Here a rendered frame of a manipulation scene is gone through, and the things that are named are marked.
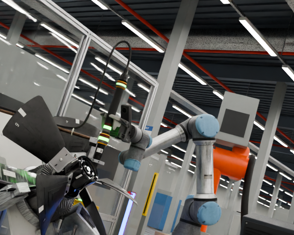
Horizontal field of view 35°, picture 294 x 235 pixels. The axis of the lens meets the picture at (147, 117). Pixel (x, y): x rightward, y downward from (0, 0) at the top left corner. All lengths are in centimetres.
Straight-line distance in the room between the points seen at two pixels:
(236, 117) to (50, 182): 435
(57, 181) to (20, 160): 40
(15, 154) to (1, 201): 37
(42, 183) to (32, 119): 31
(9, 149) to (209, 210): 96
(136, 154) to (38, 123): 55
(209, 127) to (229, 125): 352
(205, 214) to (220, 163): 356
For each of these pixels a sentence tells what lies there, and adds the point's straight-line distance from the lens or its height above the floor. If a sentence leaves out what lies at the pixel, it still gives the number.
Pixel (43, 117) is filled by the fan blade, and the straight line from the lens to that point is 182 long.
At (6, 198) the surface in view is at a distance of 170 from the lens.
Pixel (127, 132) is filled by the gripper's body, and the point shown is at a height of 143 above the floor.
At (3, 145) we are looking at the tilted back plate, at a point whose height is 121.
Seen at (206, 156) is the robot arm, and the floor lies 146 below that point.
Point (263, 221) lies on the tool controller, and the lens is 191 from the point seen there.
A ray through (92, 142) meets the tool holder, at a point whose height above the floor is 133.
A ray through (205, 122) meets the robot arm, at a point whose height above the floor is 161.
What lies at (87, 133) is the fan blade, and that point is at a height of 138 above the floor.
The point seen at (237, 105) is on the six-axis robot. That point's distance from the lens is 583.
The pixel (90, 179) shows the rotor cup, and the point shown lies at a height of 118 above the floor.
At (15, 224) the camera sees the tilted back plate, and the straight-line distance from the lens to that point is 185.
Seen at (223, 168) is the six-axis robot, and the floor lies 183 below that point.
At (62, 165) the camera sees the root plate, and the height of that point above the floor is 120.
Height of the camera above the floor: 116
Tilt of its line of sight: 10 degrees up
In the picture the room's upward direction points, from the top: 17 degrees clockwise
